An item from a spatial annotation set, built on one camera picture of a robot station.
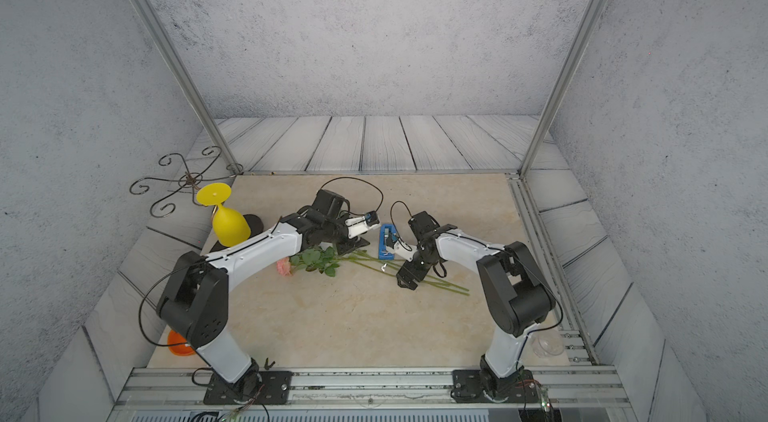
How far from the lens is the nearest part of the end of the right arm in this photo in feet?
2.32

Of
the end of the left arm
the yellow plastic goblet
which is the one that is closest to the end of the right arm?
the end of the left arm

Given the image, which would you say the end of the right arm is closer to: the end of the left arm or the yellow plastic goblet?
the end of the left arm
